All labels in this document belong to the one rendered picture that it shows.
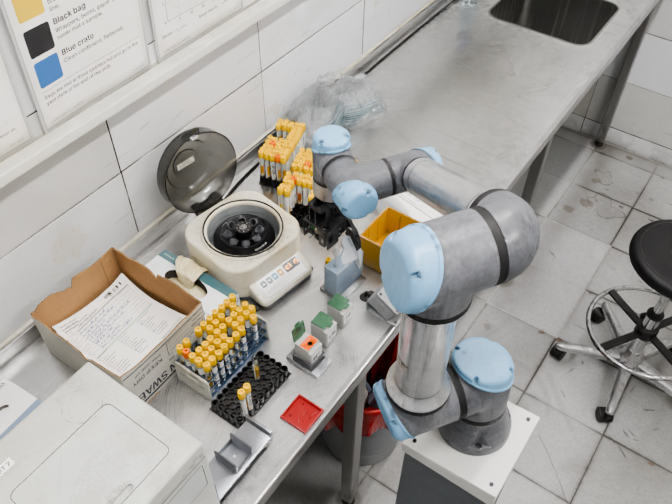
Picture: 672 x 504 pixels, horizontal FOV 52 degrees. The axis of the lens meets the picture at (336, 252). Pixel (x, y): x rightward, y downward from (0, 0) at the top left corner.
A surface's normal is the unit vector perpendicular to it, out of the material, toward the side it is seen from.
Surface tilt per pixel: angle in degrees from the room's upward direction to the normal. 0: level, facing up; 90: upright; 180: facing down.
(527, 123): 0
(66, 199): 90
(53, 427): 0
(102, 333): 1
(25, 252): 90
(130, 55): 93
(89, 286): 88
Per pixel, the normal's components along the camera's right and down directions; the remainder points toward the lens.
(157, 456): 0.01, -0.67
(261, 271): 0.72, 0.52
